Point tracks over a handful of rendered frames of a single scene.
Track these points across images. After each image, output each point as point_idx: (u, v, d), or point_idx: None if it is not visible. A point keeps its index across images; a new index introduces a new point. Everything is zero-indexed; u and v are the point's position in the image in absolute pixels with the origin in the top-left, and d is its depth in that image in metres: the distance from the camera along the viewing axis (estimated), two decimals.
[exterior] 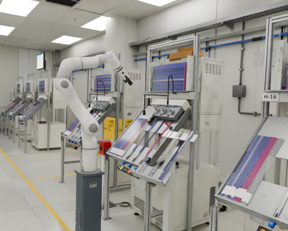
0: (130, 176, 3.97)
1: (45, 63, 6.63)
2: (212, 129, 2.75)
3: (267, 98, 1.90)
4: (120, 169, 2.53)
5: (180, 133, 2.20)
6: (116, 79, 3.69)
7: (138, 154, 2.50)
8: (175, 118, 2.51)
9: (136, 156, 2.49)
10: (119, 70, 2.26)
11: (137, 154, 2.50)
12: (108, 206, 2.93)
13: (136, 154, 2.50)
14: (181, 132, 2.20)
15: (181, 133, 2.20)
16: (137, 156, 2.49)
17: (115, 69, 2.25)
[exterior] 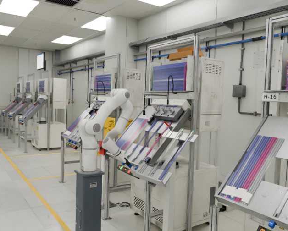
0: (130, 176, 3.97)
1: (45, 63, 6.63)
2: (212, 129, 2.75)
3: (267, 98, 1.90)
4: (120, 169, 2.53)
5: (180, 133, 2.20)
6: (116, 79, 3.69)
7: (138, 154, 2.50)
8: (175, 118, 2.51)
9: (136, 156, 2.49)
10: None
11: (137, 154, 2.50)
12: (108, 206, 2.93)
13: (136, 154, 2.50)
14: (181, 132, 2.20)
15: (181, 133, 2.20)
16: (137, 156, 2.49)
17: None
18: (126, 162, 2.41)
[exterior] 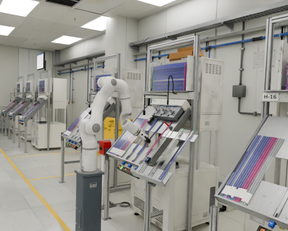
0: (130, 176, 3.97)
1: (45, 63, 6.63)
2: (212, 129, 2.75)
3: (267, 98, 1.90)
4: (120, 169, 2.53)
5: (180, 133, 2.20)
6: (116, 79, 3.69)
7: (136, 157, 2.49)
8: (175, 118, 2.51)
9: (134, 158, 2.48)
10: (137, 133, 2.45)
11: (135, 156, 2.49)
12: (108, 206, 2.93)
13: (134, 156, 2.49)
14: (181, 132, 2.20)
15: (181, 133, 2.20)
16: (135, 159, 2.48)
17: (135, 134, 2.44)
18: None
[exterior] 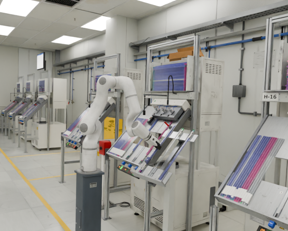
0: (130, 176, 3.97)
1: (45, 63, 6.63)
2: (212, 129, 2.75)
3: (267, 98, 1.90)
4: (120, 169, 2.53)
5: (180, 133, 2.20)
6: None
7: (145, 166, 2.12)
8: (175, 118, 2.51)
9: (142, 167, 2.10)
10: (148, 138, 2.09)
11: (143, 165, 2.12)
12: (108, 206, 2.93)
13: (143, 166, 2.11)
14: (181, 132, 2.20)
15: (181, 133, 2.20)
16: (143, 168, 2.11)
17: (145, 138, 2.07)
18: None
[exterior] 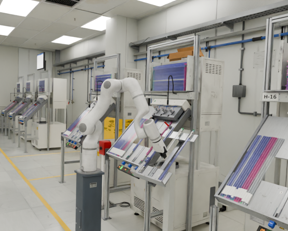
0: (130, 176, 3.97)
1: (45, 63, 6.63)
2: (212, 129, 2.75)
3: (267, 98, 1.90)
4: (120, 169, 2.53)
5: (180, 133, 2.19)
6: (116, 79, 3.69)
7: (143, 168, 2.10)
8: (175, 118, 2.51)
9: (141, 170, 2.09)
10: None
11: (141, 167, 2.11)
12: (108, 206, 2.93)
13: (141, 168, 2.10)
14: (181, 132, 2.20)
15: (181, 133, 2.20)
16: (141, 171, 2.09)
17: None
18: (164, 153, 2.05)
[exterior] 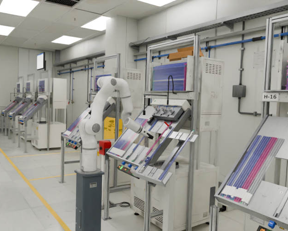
0: (130, 176, 3.97)
1: (45, 63, 6.63)
2: (212, 129, 2.75)
3: (267, 98, 1.90)
4: (120, 169, 2.53)
5: (135, 157, 2.49)
6: None
7: (143, 168, 2.10)
8: (175, 118, 2.51)
9: (141, 170, 2.09)
10: (140, 130, 2.46)
11: (141, 167, 2.11)
12: (108, 206, 2.93)
13: (141, 168, 2.10)
14: (134, 157, 2.49)
15: (135, 157, 2.49)
16: (141, 171, 2.09)
17: (137, 131, 2.45)
18: None
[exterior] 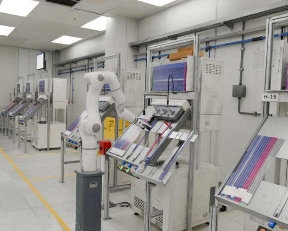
0: (130, 176, 3.97)
1: (45, 63, 6.63)
2: (212, 129, 2.75)
3: (267, 98, 1.90)
4: (120, 169, 2.53)
5: (136, 155, 2.50)
6: None
7: (143, 168, 2.10)
8: (175, 118, 2.51)
9: (141, 170, 2.09)
10: (135, 121, 2.43)
11: (141, 167, 2.11)
12: (108, 206, 2.93)
13: (141, 168, 2.10)
14: (136, 156, 2.50)
15: (136, 156, 2.51)
16: (141, 171, 2.09)
17: (132, 122, 2.42)
18: None
